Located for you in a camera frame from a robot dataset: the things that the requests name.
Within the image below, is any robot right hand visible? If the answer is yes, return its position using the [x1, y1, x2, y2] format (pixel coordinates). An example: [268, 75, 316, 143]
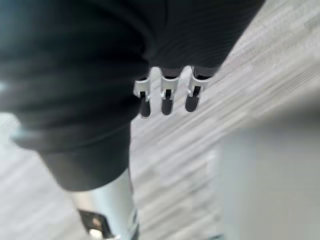
[0, 0, 266, 240]

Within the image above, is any cream leather sofa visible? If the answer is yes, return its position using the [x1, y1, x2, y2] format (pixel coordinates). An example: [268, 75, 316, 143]
[207, 127, 320, 240]

